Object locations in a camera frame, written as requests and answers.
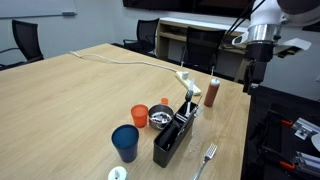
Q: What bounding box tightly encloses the white power strip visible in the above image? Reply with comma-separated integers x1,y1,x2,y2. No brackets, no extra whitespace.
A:
175,70,203,97

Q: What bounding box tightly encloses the black mesh office chair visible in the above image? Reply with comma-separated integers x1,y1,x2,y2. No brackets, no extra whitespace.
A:
0,19,45,71
122,18,160,56
181,26,227,76

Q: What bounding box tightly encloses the black wall screen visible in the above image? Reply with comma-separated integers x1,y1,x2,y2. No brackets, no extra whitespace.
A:
122,0,264,19

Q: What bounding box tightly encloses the white power strip cord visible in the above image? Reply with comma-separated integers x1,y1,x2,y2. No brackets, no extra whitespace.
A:
68,50,179,74

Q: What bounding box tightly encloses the wooden shelf cabinet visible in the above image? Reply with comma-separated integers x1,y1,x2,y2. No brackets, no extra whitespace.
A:
155,16,249,81

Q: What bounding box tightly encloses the white round disc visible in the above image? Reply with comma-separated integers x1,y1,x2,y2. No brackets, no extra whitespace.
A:
310,133,320,153

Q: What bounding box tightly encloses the round metal bowl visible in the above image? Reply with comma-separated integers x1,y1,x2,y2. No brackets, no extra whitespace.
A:
147,103,175,131

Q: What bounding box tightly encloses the white plastic utensil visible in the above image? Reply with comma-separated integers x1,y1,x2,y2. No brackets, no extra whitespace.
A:
185,78,196,116

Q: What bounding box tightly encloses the black robot stand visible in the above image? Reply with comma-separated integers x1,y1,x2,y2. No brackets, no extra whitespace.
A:
239,84,320,180

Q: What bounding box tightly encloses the black cutlery holder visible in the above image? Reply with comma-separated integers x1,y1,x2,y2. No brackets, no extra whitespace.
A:
152,99,203,169

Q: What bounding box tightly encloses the silver metal fork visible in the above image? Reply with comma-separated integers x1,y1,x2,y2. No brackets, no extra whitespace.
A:
191,143,218,180

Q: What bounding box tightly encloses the thin silver utensil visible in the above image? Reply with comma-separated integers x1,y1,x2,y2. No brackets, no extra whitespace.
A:
177,95,203,136

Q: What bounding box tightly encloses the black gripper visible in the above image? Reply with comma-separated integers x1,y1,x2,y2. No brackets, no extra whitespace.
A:
242,41,275,95

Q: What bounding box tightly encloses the orange handled black clamp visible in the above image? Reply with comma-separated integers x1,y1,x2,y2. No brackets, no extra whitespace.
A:
263,146,296,171
263,111,294,129

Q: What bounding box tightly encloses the wall whiteboard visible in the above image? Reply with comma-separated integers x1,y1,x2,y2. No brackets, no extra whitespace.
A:
0,0,78,19

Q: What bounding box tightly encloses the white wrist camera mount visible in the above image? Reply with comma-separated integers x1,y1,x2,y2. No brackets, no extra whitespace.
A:
273,37,313,60

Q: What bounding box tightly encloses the black headed utensil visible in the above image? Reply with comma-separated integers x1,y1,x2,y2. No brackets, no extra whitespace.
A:
184,89,194,104

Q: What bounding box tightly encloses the red-brown sauce squeeze bottle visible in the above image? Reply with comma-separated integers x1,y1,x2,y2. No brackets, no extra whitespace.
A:
203,77,221,108

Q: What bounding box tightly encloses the blue plastic cup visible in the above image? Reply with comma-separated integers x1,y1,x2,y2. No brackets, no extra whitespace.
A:
110,124,140,164

